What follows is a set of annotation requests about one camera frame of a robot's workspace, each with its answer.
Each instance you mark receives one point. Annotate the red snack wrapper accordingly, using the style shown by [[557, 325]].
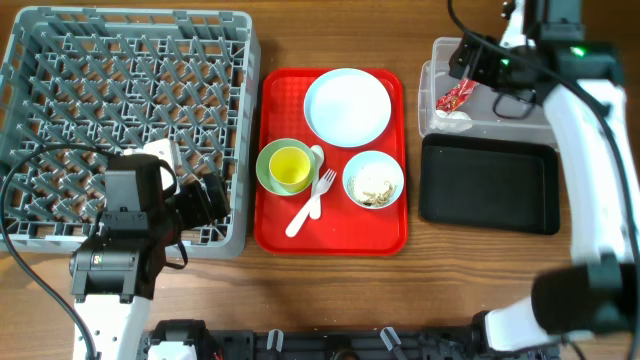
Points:
[[457, 96]]

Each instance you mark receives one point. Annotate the green bowl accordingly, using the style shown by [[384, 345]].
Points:
[[262, 165]]

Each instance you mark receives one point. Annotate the white plastic fork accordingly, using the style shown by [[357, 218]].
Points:
[[323, 185]]

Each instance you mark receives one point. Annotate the clear plastic bin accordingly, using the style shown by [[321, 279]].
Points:
[[491, 117]]

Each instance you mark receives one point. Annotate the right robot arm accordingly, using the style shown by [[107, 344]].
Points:
[[544, 58]]

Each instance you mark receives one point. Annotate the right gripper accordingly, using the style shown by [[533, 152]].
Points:
[[479, 65]]

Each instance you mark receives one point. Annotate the light blue plate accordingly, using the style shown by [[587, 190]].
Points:
[[347, 107]]

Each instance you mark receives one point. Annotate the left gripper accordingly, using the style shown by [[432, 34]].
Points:
[[201, 212]]

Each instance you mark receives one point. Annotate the yellow cup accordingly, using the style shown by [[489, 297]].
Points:
[[290, 167]]

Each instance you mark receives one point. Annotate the grey dishwasher rack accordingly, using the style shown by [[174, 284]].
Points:
[[78, 83]]

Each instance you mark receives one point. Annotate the white plastic spoon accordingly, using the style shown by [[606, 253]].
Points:
[[318, 152]]

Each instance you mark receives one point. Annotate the red plastic tray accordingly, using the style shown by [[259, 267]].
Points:
[[344, 228]]

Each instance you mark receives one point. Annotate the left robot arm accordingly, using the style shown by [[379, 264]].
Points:
[[115, 269]]

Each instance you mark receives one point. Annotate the black waste tray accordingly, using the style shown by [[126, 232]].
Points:
[[489, 183]]

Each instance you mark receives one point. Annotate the rice food scraps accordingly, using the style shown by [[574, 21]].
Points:
[[370, 188]]

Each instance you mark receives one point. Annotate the light blue bowl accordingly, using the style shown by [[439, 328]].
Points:
[[383, 163]]

